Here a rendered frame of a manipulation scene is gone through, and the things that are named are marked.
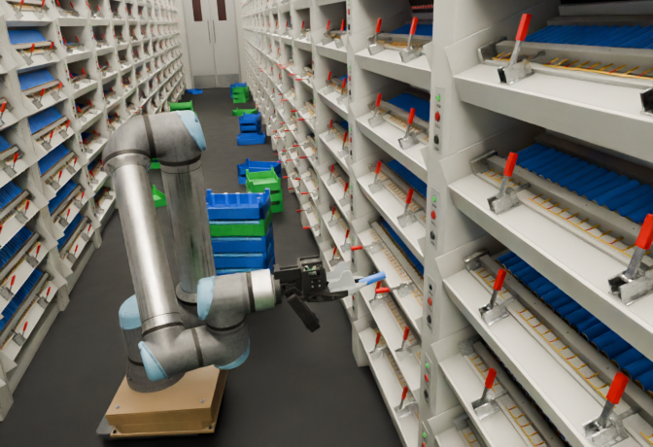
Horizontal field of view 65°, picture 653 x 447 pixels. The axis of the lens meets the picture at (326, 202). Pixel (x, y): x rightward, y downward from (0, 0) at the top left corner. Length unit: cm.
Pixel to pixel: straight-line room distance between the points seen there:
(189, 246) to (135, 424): 56
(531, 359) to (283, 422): 111
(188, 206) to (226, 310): 44
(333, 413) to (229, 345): 71
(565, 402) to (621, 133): 36
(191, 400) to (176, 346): 52
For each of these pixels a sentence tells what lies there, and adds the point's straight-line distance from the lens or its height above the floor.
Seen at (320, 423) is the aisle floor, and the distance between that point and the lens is 179.
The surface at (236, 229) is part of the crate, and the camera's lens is 231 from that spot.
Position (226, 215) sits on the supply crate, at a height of 42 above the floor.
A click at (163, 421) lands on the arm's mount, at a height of 11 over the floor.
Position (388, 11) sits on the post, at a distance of 161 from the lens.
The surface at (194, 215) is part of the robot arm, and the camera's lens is 149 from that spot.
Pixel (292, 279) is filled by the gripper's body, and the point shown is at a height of 68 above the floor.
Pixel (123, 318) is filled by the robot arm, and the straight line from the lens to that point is 167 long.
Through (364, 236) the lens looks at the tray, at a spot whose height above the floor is 55.
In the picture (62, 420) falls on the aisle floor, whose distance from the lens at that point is 203.
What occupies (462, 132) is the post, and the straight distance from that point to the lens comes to 94.
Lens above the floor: 122
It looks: 20 degrees down
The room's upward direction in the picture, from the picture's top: 2 degrees counter-clockwise
